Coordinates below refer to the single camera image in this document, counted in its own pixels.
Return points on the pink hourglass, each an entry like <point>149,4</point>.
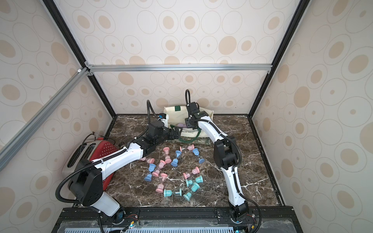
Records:
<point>157,172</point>
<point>195,171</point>
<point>168,159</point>
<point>148,160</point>
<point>160,188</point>
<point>190,148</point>

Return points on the pink hourglass top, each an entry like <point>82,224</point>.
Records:
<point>190,148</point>

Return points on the teal hourglass bottom left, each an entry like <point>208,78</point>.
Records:
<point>169,193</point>

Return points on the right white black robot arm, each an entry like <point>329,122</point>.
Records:
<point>227,156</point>

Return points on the pink hourglass upper middle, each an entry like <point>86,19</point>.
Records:
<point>168,159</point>

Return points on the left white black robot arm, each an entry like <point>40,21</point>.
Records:
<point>85,185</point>

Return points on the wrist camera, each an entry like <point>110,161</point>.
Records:
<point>192,108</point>
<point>164,118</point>

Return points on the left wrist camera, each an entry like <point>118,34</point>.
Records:
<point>164,118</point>

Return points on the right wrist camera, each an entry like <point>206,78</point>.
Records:
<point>192,108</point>

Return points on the aluminium frame rail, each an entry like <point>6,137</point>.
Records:
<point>181,67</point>
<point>18,141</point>

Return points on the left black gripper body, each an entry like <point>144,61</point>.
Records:
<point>170,134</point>

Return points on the pink hourglass lower left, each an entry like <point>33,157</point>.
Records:
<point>157,172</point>

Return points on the pink hourglass bottom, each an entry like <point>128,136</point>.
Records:
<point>160,188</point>

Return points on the pink hourglass far left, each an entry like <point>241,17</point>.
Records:
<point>148,160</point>

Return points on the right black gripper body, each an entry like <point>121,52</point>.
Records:
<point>189,122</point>

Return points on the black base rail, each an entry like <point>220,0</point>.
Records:
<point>178,220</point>

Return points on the cream canvas tote bag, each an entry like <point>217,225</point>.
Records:
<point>177,116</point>

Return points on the blue hourglass left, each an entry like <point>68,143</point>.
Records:
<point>151,169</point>

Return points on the aluminium frame rail left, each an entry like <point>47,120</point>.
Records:
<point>18,141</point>

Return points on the aluminium frame rail back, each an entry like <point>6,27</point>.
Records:
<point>181,67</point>

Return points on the blue hourglass centre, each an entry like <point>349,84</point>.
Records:
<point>175,161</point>

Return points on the teal hourglass bottom right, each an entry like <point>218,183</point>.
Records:
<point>195,187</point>

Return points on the pink hourglass right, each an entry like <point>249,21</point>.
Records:
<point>195,171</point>

